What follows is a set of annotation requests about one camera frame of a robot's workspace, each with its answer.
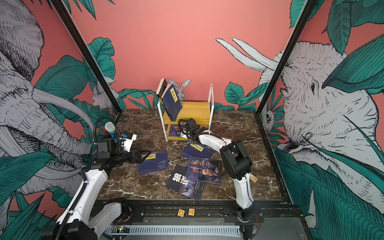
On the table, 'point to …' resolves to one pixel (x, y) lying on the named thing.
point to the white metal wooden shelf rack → (202, 112)
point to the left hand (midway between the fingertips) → (144, 149)
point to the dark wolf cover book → (177, 182)
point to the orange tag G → (181, 212)
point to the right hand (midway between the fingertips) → (194, 130)
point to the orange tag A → (191, 212)
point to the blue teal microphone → (110, 127)
